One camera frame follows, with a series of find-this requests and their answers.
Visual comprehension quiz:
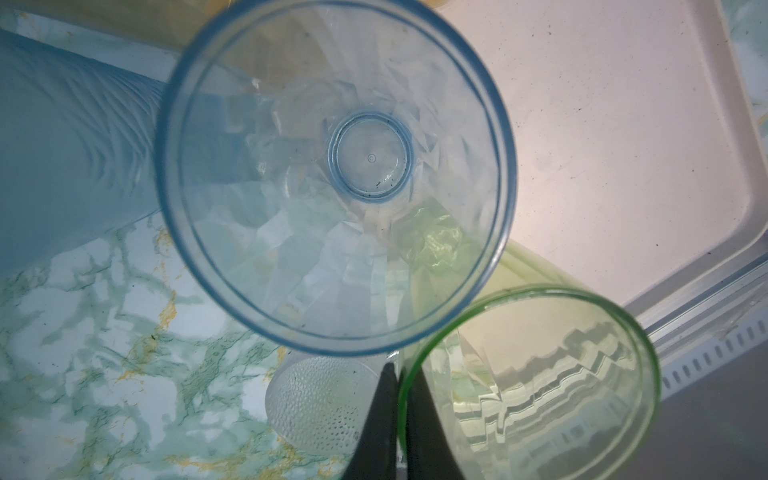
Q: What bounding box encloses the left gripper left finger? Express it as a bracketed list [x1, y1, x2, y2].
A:
[342, 363, 399, 480]

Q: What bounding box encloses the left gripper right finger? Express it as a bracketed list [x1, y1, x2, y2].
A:
[406, 369, 464, 480]

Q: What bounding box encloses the green clear glass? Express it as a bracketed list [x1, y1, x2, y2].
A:
[398, 242, 661, 479]

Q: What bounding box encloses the blue clear faceted glass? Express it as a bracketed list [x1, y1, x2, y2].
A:
[154, 1, 518, 356]

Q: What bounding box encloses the blue frosted tall glass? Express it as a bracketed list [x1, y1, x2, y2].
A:
[1, 31, 164, 277]

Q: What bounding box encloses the amber tall glass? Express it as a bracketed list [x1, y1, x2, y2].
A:
[1, 0, 235, 50]

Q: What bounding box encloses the beige plastic tray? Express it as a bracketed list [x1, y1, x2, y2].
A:
[440, 1, 767, 315]

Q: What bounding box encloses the small clear glass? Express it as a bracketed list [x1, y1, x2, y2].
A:
[265, 350, 399, 456]

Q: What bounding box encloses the aluminium front rail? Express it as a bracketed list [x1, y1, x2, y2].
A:
[628, 237, 767, 400]

